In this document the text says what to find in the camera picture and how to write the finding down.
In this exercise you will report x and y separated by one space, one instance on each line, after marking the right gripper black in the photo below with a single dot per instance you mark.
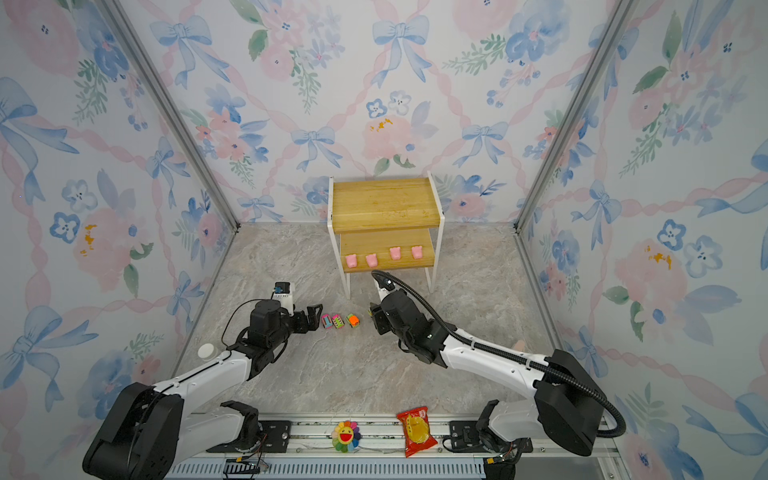
379 318

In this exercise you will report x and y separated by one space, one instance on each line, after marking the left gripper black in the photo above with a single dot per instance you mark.
313 319

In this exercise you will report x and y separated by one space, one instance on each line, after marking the pink green toy car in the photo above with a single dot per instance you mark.
338 321

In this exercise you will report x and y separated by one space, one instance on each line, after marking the green orange mixer toy truck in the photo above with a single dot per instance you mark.
353 320

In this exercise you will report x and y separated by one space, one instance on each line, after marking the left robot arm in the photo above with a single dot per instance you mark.
152 428

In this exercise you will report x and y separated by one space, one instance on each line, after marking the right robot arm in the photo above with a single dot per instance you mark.
559 400

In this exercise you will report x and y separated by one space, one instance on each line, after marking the white cap bottle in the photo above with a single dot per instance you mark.
207 352

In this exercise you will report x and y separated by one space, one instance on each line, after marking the rainbow smiling flower toy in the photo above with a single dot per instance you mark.
346 436

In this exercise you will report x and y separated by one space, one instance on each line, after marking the red snack bag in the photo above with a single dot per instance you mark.
417 431

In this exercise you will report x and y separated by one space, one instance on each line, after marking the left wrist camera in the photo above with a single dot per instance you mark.
282 293

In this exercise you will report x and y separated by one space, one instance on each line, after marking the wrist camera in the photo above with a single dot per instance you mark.
282 293
385 286

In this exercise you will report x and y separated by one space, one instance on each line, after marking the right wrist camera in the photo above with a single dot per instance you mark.
385 286

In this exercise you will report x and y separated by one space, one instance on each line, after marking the wooden two-tier shelf white frame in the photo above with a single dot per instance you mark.
366 217

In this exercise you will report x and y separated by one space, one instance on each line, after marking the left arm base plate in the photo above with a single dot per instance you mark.
271 436

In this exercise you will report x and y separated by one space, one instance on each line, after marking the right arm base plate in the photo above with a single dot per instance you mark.
466 437

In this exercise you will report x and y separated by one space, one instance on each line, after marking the aluminium front rail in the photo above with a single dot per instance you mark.
381 455

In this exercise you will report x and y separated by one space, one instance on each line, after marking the left aluminium corner post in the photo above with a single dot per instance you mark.
117 19

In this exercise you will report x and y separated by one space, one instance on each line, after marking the aluminium corner post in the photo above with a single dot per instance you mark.
608 41
117 19

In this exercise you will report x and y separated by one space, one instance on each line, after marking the right aluminium corner post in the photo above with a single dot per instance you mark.
608 41

